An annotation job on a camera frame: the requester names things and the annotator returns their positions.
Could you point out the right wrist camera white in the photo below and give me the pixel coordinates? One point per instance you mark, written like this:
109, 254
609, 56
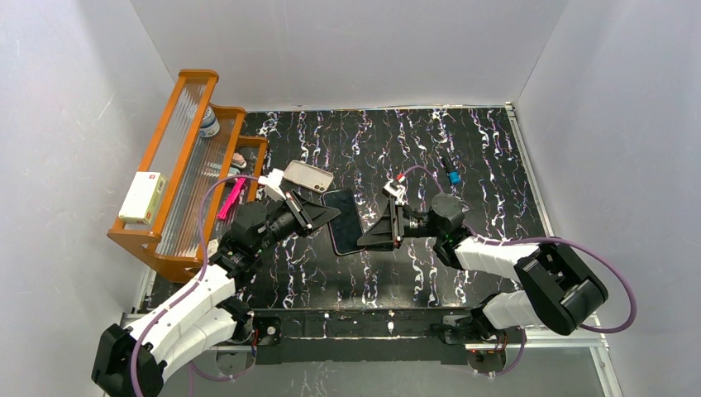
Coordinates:
396, 191

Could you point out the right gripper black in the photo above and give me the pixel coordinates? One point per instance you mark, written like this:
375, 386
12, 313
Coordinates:
397, 220

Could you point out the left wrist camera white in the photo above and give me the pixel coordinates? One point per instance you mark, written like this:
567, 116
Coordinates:
272, 184

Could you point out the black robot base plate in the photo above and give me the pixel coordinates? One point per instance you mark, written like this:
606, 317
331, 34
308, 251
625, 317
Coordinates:
280, 336

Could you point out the white blue bottle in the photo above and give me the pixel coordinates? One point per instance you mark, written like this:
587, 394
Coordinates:
209, 125

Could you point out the orange wooden shelf rack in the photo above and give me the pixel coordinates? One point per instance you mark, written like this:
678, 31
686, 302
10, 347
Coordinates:
186, 219

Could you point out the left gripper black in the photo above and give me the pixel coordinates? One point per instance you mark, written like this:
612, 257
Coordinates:
298, 213

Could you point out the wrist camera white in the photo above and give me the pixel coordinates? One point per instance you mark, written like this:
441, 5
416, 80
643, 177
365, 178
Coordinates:
396, 191
272, 184

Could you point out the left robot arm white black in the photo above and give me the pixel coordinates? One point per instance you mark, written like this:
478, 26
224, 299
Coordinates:
138, 360

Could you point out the beige phone case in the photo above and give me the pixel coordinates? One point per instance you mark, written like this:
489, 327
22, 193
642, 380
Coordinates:
308, 176

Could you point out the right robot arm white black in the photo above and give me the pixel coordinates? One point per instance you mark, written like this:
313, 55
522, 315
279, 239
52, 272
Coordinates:
558, 290

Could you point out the white red box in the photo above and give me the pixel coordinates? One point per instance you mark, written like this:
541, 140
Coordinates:
142, 199

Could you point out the small pink white item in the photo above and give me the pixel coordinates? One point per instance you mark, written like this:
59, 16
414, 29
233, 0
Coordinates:
238, 161

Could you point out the black phone case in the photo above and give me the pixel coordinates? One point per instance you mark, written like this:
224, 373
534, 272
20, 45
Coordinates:
346, 229

